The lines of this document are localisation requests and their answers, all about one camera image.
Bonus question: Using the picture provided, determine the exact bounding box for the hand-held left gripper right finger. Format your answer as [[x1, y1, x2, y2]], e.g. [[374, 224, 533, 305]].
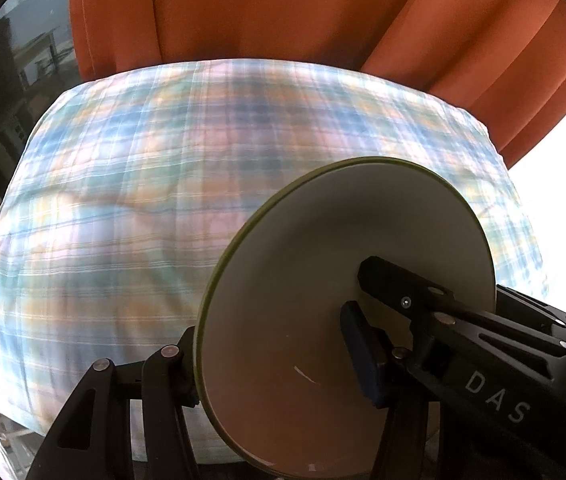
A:
[[340, 301, 438, 480]]

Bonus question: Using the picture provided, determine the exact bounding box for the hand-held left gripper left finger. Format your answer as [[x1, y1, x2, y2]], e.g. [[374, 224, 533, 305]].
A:
[[27, 327, 198, 480]]

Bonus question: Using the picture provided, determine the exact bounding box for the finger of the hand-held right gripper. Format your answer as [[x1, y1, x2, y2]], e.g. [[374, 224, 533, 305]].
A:
[[494, 284, 566, 333], [358, 256, 566, 377]]

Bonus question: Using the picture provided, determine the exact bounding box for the white bowl with blue floral print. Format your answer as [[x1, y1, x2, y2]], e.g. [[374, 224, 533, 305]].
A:
[[198, 156, 498, 480]]

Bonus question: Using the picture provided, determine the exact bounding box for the plaid pastel tablecloth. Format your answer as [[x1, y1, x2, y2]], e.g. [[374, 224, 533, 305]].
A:
[[0, 59, 550, 463]]

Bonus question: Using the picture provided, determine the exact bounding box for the dark glass window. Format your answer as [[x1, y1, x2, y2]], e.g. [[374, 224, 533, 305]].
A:
[[0, 0, 84, 196]]

